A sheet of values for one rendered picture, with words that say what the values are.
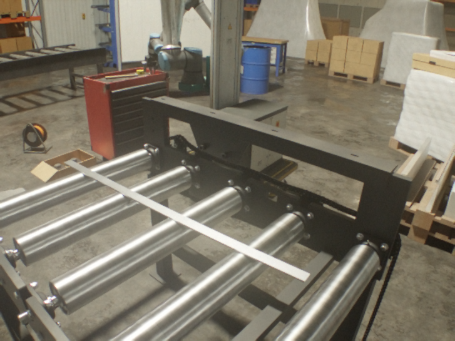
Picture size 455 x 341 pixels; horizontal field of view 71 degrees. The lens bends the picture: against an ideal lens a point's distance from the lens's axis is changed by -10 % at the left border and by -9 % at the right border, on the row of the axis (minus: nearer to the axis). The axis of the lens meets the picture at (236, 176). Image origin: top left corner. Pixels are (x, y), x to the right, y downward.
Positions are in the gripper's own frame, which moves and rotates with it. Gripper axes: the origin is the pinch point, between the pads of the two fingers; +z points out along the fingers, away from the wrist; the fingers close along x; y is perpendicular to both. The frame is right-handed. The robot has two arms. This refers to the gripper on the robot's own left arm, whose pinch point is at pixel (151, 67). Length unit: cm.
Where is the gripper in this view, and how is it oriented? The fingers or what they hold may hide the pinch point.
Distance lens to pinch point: 331.6
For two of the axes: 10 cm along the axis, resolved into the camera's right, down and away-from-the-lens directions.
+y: -6.7, -6.6, 3.5
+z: -2.5, 6.4, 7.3
